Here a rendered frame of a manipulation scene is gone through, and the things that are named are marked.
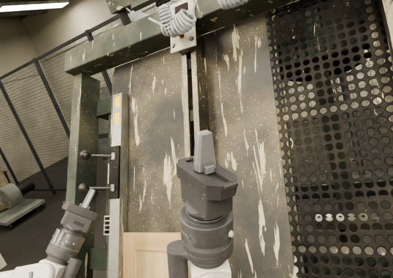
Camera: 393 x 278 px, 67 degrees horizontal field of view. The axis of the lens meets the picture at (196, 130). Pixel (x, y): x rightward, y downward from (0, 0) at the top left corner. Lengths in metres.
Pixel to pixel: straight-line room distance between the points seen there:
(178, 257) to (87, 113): 1.01
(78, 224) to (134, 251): 0.25
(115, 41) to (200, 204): 0.94
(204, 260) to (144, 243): 0.63
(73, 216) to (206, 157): 0.62
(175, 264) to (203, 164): 0.18
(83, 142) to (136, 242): 0.51
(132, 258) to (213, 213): 0.73
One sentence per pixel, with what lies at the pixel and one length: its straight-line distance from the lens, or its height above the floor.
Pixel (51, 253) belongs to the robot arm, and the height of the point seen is 1.37.
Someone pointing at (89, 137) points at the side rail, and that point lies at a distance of 1.41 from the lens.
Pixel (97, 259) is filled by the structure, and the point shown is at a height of 1.11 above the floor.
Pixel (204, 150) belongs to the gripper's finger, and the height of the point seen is 1.62.
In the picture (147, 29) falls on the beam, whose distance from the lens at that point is 1.19.
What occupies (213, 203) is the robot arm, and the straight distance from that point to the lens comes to 0.44.
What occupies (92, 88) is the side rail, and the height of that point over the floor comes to 1.75.
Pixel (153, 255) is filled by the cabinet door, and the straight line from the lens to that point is 1.10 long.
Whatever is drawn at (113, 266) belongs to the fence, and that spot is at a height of 1.15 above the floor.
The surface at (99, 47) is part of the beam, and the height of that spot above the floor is 1.90.
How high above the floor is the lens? 1.76
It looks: 14 degrees down
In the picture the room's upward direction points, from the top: 19 degrees counter-clockwise
